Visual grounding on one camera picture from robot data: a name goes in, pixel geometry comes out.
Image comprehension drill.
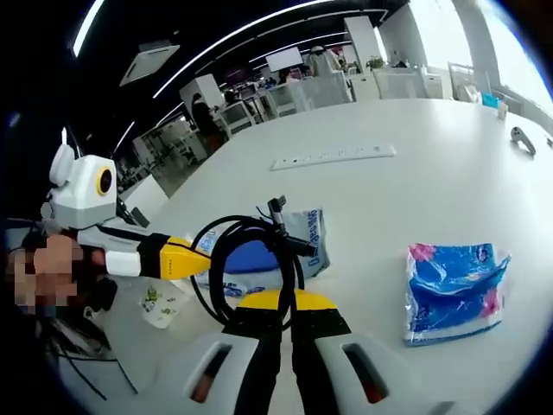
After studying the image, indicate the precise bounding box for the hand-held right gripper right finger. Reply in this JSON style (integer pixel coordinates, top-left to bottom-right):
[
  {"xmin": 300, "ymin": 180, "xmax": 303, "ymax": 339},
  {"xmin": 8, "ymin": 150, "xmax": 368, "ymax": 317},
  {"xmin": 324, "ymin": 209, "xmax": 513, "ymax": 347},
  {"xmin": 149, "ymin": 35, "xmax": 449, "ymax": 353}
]
[{"xmin": 291, "ymin": 289, "xmax": 438, "ymax": 415}]

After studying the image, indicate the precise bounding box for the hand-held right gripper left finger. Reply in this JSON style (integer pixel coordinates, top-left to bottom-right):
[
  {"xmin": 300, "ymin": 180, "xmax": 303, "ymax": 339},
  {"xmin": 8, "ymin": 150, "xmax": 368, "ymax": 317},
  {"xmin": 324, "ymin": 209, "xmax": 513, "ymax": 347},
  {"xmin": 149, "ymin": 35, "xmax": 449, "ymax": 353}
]
[{"xmin": 140, "ymin": 289, "xmax": 289, "ymax": 415}]

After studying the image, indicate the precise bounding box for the white paper cup green print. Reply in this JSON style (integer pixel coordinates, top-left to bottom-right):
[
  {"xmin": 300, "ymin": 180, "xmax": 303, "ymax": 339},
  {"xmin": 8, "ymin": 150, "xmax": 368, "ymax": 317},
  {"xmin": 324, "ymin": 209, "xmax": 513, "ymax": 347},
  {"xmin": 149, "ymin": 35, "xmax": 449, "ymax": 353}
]
[{"xmin": 137, "ymin": 278, "xmax": 196, "ymax": 331}]

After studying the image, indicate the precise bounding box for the clear pouch with blue disc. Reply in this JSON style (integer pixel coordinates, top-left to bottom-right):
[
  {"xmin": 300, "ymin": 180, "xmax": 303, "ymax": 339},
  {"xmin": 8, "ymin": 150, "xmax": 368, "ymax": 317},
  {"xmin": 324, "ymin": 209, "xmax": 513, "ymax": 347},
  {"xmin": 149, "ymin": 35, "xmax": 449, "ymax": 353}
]
[{"xmin": 192, "ymin": 208, "xmax": 332, "ymax": 300}]

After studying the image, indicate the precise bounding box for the blue tissue packet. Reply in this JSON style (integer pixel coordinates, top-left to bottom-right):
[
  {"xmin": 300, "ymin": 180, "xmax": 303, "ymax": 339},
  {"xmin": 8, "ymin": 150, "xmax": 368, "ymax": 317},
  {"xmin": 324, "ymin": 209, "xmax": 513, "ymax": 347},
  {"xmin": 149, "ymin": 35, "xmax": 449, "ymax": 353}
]
[{"xmin": 404, "ymin": 241, "xmax": 513, "ymax": 349}]

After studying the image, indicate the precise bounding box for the ceiling air conditioner vent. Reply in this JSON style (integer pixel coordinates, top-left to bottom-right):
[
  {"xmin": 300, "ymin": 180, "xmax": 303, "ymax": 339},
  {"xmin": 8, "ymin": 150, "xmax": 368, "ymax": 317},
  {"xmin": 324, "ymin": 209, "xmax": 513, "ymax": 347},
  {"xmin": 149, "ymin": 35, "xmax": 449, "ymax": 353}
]
[{"xmin": 119, "ymin": 40, "xmax": 181, "ymax": 86}]

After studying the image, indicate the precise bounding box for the white table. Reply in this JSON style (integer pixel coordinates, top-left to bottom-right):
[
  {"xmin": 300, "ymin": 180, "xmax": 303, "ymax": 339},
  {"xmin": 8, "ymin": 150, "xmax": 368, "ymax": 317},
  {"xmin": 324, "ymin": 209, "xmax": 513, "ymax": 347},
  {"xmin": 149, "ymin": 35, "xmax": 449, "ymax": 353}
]
[{"xmin": 55, "ymin": 97, "xmax": 553, "ymax": 415}]

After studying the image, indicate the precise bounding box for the short ceiling light strip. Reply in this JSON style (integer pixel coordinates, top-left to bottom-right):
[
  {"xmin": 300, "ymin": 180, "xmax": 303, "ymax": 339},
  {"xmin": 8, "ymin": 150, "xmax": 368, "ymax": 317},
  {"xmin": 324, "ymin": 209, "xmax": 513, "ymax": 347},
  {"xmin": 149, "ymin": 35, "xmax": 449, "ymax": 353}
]
[{"xmin": 72, "ymin": 0, "xmax": 111, "ymax": 58}]

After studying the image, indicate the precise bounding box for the white table socket strip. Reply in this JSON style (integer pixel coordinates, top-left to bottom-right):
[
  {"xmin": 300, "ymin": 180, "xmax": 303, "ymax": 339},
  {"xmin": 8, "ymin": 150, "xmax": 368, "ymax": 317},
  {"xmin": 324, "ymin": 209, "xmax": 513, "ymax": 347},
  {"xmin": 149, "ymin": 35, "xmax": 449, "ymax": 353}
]
[{"xmin": 270, "ymin": 144, "xmax": 397, "ymax": 172}]

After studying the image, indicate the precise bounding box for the long ceiling light strip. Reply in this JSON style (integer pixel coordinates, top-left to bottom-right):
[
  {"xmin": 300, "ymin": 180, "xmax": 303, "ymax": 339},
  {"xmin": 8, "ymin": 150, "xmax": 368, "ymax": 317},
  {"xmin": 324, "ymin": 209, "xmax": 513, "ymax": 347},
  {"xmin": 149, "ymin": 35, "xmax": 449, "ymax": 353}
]
[{"xmin": 153, "ymin": 0, "xmax": 346, "ymax": 99}]

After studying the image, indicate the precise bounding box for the grey hand controller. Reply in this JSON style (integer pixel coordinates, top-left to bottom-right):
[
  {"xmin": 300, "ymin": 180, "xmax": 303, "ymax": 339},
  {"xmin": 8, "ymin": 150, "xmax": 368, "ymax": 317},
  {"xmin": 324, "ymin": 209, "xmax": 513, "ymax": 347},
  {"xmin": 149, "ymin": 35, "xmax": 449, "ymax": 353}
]
[{"xmin": 510, "ymin": 125, "xmax": 538, "ymax": 157}]

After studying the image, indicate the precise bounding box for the narrow bright window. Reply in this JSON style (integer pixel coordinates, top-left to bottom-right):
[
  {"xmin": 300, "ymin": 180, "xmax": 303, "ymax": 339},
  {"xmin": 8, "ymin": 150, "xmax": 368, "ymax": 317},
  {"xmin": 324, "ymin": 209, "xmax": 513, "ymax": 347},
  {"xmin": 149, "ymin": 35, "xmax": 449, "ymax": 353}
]
[{"xmin": 425, "ymin": 0, "xmax": 474, "ymax": 71}]

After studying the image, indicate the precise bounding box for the wide bright window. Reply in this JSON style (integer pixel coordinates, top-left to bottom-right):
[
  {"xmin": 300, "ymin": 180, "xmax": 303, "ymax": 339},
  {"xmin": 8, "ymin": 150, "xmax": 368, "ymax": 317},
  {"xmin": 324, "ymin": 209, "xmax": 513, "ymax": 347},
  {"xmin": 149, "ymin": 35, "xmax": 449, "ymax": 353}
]
[{"xmin": 479, "ymin": 0, "xmax": 553, "ymax": 118}]

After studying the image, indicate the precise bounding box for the thin black cable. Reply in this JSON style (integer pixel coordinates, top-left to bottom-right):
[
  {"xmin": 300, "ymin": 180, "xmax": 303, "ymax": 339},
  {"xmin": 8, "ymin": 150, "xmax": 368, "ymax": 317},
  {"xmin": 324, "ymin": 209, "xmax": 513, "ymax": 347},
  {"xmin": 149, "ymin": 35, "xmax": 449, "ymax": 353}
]
[{"xmin": 55, "ymin": 341, "xmax": 140, "ymax": 401}]

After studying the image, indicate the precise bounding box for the white frame office chair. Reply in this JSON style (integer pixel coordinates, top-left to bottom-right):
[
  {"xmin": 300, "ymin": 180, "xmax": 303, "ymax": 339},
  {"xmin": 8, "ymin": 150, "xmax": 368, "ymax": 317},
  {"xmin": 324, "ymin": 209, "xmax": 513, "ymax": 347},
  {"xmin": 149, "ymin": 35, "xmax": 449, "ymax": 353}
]
[{"xmin": 219, "ymin": 103, "xmax": 254, "ymax": 134}]

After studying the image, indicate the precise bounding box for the wall-mounted display screen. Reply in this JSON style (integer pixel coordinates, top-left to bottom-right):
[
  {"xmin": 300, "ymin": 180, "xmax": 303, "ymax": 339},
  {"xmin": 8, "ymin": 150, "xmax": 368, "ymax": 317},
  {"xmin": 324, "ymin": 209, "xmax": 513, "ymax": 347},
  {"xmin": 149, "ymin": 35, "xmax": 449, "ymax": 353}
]
[{"xmin": 264, "ymin": 47, "xmax": 304, "ymax": 73}]

